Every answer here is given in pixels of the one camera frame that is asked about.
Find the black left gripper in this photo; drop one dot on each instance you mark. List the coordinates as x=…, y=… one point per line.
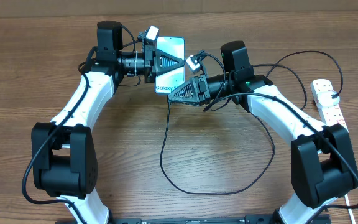
x=158, y=56

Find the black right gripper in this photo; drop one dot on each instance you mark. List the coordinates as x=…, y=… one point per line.
x=199, y=82

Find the Samsung Galaxy smartphone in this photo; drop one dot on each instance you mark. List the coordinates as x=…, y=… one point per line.
x=166, y=83

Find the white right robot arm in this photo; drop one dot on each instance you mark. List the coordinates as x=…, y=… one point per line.
x=323, y=167

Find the white charger plug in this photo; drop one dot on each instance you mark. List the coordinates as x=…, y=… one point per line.
x=326, y=99

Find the white power strip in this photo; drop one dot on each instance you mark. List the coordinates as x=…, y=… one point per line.
x=328, y=107

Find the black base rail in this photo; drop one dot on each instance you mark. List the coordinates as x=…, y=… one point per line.
x=197, y=220

